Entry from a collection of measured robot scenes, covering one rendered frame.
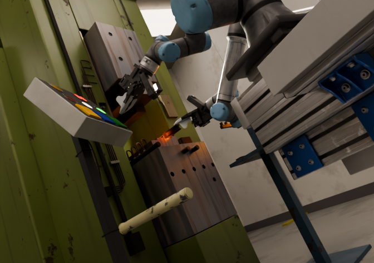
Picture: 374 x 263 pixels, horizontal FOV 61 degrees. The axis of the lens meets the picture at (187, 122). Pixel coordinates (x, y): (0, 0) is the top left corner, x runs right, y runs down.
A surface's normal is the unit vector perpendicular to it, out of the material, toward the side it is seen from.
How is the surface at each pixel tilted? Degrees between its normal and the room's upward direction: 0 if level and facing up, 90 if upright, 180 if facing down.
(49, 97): 90
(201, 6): 123
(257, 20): 72
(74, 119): 90
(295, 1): 90
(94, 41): 90
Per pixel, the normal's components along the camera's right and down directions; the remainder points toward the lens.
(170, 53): 0.38, 0.26
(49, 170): -0.63, 0.03
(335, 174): -0.84, 0.22
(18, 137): 0.66, -0.49
